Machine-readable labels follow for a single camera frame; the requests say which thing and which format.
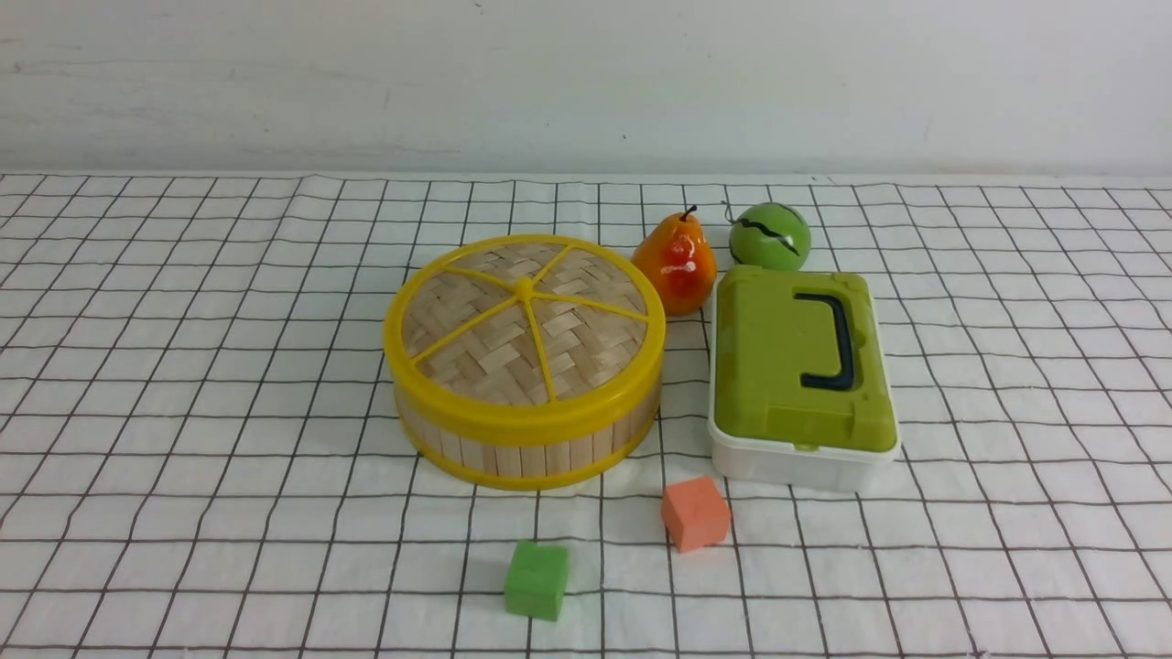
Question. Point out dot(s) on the bamboo steamer base yellow rim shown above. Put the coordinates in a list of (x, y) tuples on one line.
[(556, 464)]

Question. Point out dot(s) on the green lidded white plastic box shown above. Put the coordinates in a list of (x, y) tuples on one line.
[(798, 394)]

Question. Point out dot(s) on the green foam cube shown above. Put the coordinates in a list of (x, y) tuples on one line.
[(536, 580)]

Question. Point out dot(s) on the orange toy pear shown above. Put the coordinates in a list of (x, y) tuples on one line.
[(679, 263)]

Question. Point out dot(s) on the white black-grid tablecloth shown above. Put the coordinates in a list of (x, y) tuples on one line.
[(202, 459)]

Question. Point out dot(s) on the green toy watermelon ball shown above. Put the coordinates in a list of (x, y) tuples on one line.
[(770, 235)]

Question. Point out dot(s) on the yellow woven bamboo steamer lid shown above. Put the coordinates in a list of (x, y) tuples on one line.
[(525, 341)]

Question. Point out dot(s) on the orange foam cube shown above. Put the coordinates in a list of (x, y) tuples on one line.
[(695, 514)]

